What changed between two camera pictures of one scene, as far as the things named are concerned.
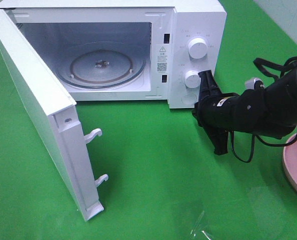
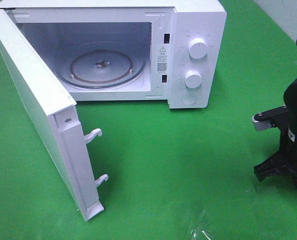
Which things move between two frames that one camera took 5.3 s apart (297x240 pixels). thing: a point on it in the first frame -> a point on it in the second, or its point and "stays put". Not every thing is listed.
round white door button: (189, 99) stays put
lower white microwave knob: (192, 79) stays put
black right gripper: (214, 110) -> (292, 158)
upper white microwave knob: (198, 48) stays put
